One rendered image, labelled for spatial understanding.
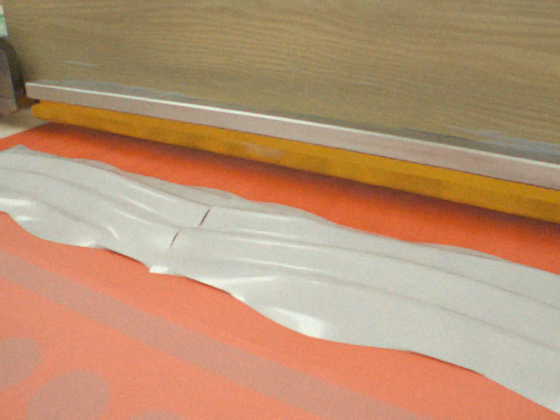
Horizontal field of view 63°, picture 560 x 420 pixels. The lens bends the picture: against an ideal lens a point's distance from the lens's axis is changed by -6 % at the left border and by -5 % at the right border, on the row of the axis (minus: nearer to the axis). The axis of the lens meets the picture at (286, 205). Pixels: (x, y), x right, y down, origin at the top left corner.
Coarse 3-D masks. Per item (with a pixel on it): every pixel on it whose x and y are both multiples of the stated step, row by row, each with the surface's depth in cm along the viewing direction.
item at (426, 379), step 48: (288, 192) 25; (336, 192) 25; (384, 192) 25; (432, 240) 21; (480, 240) 21; (528, 240) 21; (144, 288) 17; (192, 288) 17; (240, 336) 15; (288, 336) 15; (384, 384) 13; (432, 384) 13; (480, 384) 13
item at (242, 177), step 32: (32, 128) 34; (64, 128) 34; (96, 160) 28; (128, 160) 28; (160, 160) 28; (192, 160) 28; (224, 160) 28; (0, 224) 21; (64, 256) 19; (96, 256) 19; (128, 288) 17
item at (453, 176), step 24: (120, 120) 30; (144, 120) 29; (168, 120) 28; (264, 144) 26; (288, 144) 25; (312, 144) 25; (384, 168) 23; (408, 168) 23; (432, 168) 22; (528, 192) 21; (552, 192) 20
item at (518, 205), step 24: (48, 120) 34; (72, 120) 32; (96, 120) 31; (192, 144) 28; (216, 144) 27; (240, 144) 27; (312, 168) 25; (336, 168) 24; (360, 168) 24; (432, 192) 23; (456, 192) 22; (480, 192) 22; (504, 192) 21; (528, 216) 21; (552, 216) 20
